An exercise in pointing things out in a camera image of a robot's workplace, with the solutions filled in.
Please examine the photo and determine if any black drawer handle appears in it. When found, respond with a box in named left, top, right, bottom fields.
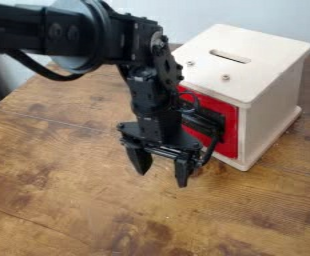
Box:
left=179, top=109, right=227, bottom=168

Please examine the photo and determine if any light wooden box cabinet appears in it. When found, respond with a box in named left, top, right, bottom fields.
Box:
left=174, top=24, right=310, bottom=171

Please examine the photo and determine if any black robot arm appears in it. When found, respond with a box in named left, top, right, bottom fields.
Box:
left=0, top=0, right=203, bottom=187

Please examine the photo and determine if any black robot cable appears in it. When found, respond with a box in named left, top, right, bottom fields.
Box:
left=172, top=90, right=200, bottom=114

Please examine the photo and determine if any red drawer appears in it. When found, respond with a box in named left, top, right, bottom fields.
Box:
left=178, top=85, right=239, bottom=159

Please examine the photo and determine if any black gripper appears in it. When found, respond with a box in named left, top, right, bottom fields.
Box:
left=118, top=50, right=202, bottom=188

